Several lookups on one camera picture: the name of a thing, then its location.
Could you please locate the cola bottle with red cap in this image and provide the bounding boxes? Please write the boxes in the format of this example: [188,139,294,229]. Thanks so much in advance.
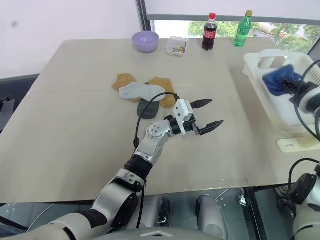
[201,12,218,52]

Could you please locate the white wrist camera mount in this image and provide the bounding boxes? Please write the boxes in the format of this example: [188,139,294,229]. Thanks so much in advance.
[173,99,196,136]
[297,84,320,114]

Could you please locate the small clear plastic container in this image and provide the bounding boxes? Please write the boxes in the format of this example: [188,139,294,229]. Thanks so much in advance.
[164,36,190,57]

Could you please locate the tan sock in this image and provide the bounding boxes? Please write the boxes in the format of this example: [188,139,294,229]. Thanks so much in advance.
[131,76,177,109]
[111,73,137,93]

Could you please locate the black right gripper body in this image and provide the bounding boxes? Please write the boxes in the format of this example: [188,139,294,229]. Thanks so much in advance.
[280,78,301,101]

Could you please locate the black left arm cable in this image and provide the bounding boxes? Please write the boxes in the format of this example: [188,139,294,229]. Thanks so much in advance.
[132,92,181,230]

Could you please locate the grey robot torso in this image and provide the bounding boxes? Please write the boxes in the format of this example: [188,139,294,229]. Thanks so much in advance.
[0,219,176,240]

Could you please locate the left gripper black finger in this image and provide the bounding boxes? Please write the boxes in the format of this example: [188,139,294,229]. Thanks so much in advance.
[198,120,225,137]
[191,99,214,110]

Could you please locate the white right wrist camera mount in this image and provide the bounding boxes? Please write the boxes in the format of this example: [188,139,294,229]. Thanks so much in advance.
[297,84,320,114]

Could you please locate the pale grey-white sock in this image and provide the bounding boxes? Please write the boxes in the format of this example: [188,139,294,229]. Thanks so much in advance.
[118,82,166,101]

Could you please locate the dark green sock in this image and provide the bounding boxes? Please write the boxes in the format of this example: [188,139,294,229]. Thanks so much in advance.
[136,99,160,120]

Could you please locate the blue cloth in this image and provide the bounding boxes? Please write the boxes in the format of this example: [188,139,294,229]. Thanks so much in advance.
[261,64,302,98]

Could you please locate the white plastic basket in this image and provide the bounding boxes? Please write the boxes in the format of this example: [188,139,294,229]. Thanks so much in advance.
[242,49,320,133]

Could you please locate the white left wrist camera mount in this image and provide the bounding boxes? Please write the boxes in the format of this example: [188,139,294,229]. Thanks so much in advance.
[173,99,196,136]

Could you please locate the black object beside table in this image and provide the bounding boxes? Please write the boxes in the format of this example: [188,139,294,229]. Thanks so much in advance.
[0,98,17,119]

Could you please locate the purple plastic bowl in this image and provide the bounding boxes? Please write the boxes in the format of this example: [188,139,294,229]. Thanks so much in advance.
[131,31,160,53]

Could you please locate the green soda bottle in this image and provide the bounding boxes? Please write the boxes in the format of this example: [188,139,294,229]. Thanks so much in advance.
[233,9,254,48]

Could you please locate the dark window frame post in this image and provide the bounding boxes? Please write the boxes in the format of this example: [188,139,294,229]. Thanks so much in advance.
[135,0,154,33]

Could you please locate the white flat plastic lid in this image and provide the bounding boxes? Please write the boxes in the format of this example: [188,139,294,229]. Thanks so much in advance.
[276,136,320,153]

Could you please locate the black table frame bar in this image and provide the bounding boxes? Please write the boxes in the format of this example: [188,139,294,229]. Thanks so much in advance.
[243,186,267,240]

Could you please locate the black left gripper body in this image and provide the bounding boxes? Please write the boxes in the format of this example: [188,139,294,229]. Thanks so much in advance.
[183,102,201,137]

